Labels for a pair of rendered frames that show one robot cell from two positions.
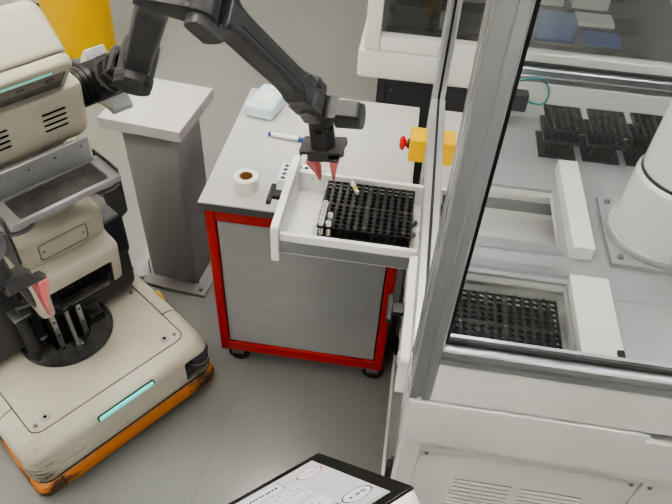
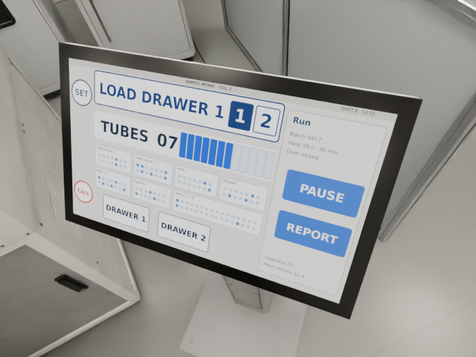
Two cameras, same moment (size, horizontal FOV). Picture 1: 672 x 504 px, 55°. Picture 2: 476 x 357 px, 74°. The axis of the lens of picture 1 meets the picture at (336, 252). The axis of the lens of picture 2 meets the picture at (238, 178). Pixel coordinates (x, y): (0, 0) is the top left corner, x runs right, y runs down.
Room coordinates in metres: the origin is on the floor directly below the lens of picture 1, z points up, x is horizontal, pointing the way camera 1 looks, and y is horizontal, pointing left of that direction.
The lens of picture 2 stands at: (0.35, 0.43, 1.46)
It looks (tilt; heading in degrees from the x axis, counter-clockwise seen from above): 56 degrees down; 244
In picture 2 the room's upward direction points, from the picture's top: 11 degrees counter-clockwise
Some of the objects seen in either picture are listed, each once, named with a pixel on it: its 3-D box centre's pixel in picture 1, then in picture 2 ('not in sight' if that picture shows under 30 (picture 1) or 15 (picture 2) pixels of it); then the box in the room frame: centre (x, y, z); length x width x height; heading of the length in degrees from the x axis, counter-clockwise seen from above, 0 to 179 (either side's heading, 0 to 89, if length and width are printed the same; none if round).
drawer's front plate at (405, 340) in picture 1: (406, 320); not in sight; (0.87, -0.16, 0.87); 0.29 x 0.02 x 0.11; 174
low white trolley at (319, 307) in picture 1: (317, 240); not in sight; (1.63, 0.07, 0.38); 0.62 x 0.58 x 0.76; 174
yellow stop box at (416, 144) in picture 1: (416, 144); not in sight; (1.52, -0.21, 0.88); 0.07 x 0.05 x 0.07; 174
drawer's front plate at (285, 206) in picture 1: (286, 205); not in sight; (1.22, 0.13, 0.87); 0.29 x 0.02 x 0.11; 174
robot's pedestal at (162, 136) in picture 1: (172, 192); not in sight; (1.83, 0.62, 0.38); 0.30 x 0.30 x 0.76; 78
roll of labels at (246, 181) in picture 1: (246, 181); not in sight; (1.42, 0.26, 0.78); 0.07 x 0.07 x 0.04
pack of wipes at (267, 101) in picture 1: (267, 101); not in sight; (1.84, 0.25, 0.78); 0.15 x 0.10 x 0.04; 162
